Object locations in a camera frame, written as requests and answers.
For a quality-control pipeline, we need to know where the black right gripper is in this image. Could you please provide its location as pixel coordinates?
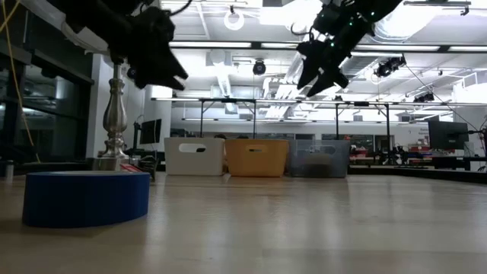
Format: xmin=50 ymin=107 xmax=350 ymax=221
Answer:
xmin=296 ymin=2 xmax=377 ymax=98

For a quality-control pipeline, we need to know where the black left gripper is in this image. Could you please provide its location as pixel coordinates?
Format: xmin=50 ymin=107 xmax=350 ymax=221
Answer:
xmin=125 ymin=5 xmax=189 ymax=91

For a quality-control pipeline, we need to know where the dark blue tape roll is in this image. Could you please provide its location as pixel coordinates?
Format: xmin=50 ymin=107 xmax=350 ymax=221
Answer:
xmin=21 ymin=170 xmax=151 ymax=229

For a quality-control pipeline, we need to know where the small black monitor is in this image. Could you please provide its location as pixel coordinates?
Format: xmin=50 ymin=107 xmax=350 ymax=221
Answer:
xmin=138 ymin=118 xmax=163 ymax=145

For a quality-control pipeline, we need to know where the silver candlestick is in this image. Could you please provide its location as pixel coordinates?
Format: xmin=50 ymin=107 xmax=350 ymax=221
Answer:
xmin=91 ymin=62 xmax=142 ymax=172

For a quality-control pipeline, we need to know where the white plastic bin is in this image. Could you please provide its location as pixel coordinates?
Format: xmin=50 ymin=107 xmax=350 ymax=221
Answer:
xmin=164 ymin=136 xmax=226 ymax=177

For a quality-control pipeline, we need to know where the grey translucent plastic bin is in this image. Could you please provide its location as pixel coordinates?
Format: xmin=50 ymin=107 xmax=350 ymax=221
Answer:
xmin=288 ymin=139 xmax=352 ymax=179

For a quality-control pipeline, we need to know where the orange plastic bin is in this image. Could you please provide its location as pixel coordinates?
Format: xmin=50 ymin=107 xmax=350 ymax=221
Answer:
xmin=224 ymin=138 xmax=290 ymax=178

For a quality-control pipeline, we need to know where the large black monitor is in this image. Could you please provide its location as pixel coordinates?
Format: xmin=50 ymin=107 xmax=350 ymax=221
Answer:
xmin=427 ymin=120 xmax=470 ymax=151

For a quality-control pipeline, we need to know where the black ceiling camera rig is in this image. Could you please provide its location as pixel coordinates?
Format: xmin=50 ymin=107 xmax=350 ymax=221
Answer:
xmin=374 ymin=56 xmax=408 ymax=79

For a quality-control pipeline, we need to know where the white ring light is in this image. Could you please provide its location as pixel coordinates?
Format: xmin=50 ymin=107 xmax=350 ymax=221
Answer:
xmin=223 ymin=6 xmax=246 ymax=32

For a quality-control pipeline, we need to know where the black aluminium table frame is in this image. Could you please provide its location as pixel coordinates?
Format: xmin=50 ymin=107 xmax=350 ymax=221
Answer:
xmin=0 ymin=161 xmax=487 ymax=186

